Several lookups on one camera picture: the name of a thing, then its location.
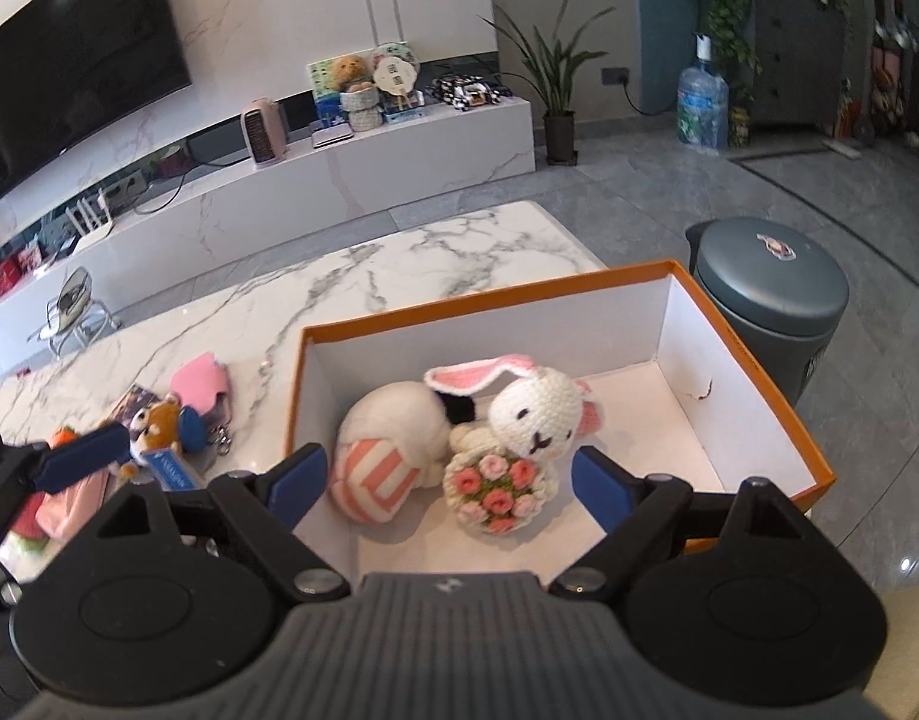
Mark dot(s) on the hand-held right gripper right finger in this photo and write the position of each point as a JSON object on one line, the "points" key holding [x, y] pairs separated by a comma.
{"points": [[602, 487]]}

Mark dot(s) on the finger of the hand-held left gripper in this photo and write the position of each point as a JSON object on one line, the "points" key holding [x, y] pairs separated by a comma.
{"points": [[84, 459]]}

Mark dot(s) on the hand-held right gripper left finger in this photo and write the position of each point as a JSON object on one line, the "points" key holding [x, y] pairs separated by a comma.
{"points": [[300, 481]]}

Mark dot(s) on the pink pad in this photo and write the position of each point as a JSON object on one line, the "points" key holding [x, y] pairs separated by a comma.
{"points": [[80, 506]]}

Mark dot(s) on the bear plush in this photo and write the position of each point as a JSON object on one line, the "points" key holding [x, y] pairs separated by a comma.
{"points": [[185, 427]]}

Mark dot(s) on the white crochet bunny plush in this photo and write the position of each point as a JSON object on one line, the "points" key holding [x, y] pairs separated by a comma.
{"points": [[534, 405]]}

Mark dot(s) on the orange-edged white box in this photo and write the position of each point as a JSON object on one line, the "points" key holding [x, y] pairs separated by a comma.
{"points": [[504, 330]]}

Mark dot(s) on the orange carrot toy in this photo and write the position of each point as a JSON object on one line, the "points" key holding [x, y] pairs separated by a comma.
{"points": [[63, 436]]}

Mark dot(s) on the small red toy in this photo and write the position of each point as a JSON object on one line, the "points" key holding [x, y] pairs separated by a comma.
{"points": [[25, 526]]}

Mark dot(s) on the small dark card box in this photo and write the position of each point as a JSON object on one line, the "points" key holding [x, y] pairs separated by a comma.
{"points": [[129, 401]]}

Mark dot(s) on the small light blue pack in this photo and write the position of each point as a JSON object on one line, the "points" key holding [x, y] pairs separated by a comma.
{"points": [[170, 469]]}

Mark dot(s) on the white calico cat plush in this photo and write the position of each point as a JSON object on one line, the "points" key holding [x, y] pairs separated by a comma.
{"points": [[392, 412]]}

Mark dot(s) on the pink leather key wallet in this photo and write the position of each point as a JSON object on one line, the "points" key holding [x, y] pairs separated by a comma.
{"points": [[200, 382]]}

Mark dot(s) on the white router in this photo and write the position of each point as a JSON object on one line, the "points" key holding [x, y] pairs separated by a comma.
{"points": [[88, 221]]}

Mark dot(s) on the round grey stool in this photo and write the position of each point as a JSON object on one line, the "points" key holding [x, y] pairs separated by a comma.
{"points": [[767, 292]]}

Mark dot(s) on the white marble TV cabinet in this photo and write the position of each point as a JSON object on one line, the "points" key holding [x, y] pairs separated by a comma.
{"points": [[316, 187]]}

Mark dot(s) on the dark red cup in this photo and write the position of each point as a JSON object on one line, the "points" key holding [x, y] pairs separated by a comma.
{"points": [[172, 163]]}

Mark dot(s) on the black set-top box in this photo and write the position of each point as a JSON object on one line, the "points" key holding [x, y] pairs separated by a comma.
{"points": [[215, 148]]}

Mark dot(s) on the white flat box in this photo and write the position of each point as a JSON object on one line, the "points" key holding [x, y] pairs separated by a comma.
{"points": [[332, 136]]}

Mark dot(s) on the pink space heater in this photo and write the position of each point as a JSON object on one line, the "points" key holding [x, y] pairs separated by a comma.
{"points": [[264, 131]]}

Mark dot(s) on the potted green plant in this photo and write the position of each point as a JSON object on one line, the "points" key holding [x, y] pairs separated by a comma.
{"points": [[560, 135]]}

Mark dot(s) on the black flat television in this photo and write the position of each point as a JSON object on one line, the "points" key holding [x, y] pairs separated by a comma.
{"points": [[69, 67]]}

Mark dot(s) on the blue water bottle with pump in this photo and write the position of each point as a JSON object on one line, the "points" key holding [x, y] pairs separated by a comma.
{"points": [[701, 105]]}

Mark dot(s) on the illustrated standing card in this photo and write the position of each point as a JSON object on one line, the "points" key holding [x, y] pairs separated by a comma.
{"points": [[323, 82]]}

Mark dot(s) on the brown teddy bear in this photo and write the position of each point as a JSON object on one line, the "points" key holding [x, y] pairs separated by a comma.
{"points": [[350, 71]]}

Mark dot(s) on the round white hand fan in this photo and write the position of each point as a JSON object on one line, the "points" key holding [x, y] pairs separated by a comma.
{"points": [[398, 79]]}

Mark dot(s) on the black and white toy car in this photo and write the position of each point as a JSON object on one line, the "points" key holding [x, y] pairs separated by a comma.
{"points": [[470, 90]]}

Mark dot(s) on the dark grey dresser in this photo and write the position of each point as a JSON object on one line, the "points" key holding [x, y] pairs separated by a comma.
{"points": [[793, 52]]}

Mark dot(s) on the black wall socket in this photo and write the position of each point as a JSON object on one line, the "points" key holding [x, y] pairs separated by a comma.
{"points": [[615, 76]]}

